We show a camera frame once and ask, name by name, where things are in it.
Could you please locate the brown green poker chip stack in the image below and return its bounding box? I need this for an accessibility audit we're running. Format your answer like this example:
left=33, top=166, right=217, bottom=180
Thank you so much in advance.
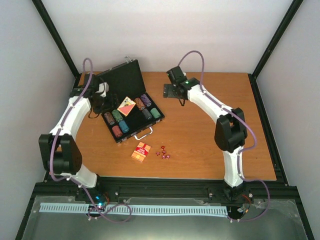
left=103, top=112, right=116, bottom=126

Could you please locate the green yellow poker chip stack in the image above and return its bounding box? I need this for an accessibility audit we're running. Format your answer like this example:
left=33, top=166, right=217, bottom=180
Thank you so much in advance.
left=111, top=109, right=124, bottom=123

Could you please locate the ace of spades card box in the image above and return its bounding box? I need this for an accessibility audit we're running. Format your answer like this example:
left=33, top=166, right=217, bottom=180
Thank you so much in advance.
left=117, top=96, right=136, bottom=117

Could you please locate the blue poker chip stack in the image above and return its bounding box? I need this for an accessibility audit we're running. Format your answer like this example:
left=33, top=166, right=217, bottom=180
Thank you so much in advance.
left=118, top=120, right=130, bottom=133

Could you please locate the pink red poker chip stack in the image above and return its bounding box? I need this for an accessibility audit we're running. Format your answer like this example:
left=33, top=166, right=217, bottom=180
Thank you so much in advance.
left=111, top=125, right=123, bottom=138

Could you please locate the purple poker chip stack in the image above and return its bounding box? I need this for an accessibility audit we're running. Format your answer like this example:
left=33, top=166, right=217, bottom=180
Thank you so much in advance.
left=140, top=94, right=152, bottom=107

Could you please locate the orange red poker chip stack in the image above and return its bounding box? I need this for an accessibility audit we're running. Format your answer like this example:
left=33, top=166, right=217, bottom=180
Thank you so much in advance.
left=134, top=97, right=146, bottom=111

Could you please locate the dark grey poker chip stack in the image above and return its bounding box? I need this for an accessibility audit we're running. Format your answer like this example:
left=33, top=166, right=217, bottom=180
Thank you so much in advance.
left=141, top=108, right=153, bottom=120

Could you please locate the red texas holdem card box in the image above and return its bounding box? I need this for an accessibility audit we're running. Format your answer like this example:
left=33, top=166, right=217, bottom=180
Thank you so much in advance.
left=131, top=141, right=152, bottom=163

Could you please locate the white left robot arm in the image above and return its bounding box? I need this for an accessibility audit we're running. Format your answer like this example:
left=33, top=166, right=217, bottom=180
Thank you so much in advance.
left=38, top=83, right=113, bottom=202

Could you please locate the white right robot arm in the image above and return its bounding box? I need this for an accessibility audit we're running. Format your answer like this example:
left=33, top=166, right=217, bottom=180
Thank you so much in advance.
left=169, top=75, right=248, bottom=202

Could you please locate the black poker set case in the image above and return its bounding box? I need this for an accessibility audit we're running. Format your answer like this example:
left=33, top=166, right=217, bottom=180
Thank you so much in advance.
left=97, top=56, right=165, bottom=144

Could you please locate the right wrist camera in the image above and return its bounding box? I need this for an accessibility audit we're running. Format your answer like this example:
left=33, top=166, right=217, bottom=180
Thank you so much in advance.
left=166, top=66, right=187, bottom=86

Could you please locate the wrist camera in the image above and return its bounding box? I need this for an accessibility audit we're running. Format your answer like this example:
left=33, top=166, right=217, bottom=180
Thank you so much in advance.
left=166, top=66, right=187, bottom=86
left=83, top=74, right=109, bottom=98

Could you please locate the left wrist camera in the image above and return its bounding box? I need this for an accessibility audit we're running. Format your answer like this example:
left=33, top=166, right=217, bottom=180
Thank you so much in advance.
left=83, top=74, right=109, bottom=98

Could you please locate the black aluminium frame rail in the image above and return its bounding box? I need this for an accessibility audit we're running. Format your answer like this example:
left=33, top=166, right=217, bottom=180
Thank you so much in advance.
left=32, top=176, right=300, bottom=207

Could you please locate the white slotted cable duct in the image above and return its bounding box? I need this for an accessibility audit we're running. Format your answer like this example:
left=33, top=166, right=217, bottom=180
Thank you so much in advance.
left=39, top=203, right=228, bottom=218

